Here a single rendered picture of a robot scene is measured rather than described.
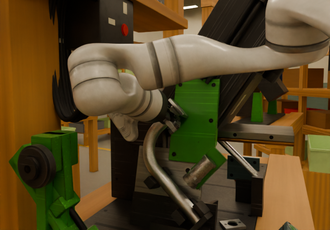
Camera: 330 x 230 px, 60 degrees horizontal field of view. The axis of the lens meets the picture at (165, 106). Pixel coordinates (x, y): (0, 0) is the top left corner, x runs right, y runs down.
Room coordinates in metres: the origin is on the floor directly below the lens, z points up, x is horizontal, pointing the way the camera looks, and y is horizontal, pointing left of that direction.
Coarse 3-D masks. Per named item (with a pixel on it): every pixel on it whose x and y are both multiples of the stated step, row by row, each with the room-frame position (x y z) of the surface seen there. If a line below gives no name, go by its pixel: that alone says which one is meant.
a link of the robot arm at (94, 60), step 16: (80, 48) 0.41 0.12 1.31; (96, 48) 0.40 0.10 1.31; (112, 48) 0.40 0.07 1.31; (128, 48) 0.40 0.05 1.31; (144, 48) 0.40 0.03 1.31; (80, 64) 0.39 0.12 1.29; (96, 64) 0.39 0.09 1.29; (112, 64) 0.41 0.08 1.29; (128, 64) 0.42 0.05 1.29; (144, 64) 0.39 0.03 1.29; (80, 80) 0.39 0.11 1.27; (144, 80) 0.40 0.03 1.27; (160, 80) 0.40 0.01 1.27
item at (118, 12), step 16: (80, 0) 0.73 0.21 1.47; (112, 0) 0.76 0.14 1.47; (128, 0) 0.84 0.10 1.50; (80, 16) 0.73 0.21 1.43; (96, 16) 0.71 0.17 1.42; (112, 16) 0.76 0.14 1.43; (128, 16) 0.83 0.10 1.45; (80, 32) 0.73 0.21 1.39; (96, 32) 0.71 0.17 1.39; (112, 32) 0.76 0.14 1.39; (128, 32) 0.83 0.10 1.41
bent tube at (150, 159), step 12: (180, 108) 0.72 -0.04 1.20; (156, 132) 0.70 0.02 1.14; (144, 144) 0.70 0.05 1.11; (144, 156) 0.69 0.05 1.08; (156, 168) 0.67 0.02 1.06; (156, 180) 0.67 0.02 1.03; (168, 180) 0.66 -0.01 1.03; (168, 192) 0.64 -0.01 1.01; (180, 192) 0.64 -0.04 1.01; (180, 204) 0.63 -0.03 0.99; (192, 204) 0.63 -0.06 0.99; (192, 216) 0.61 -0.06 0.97
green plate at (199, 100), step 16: (192, 80) 0.73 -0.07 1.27; (176, 96) 0.74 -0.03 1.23; (192, 96) 0.72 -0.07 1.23; (208, 96) 0.71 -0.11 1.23; (192, 112) 0.71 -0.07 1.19; (208, 112) 0.69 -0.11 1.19; (192, 128) 0.70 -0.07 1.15; (208, 128) 0.68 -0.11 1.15; (176, 144) 0.70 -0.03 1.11; (192, 144) 0.69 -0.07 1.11; (208, 144) 0.67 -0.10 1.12; (176, 160) 0.69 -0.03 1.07; (192, 160) 0.68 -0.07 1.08
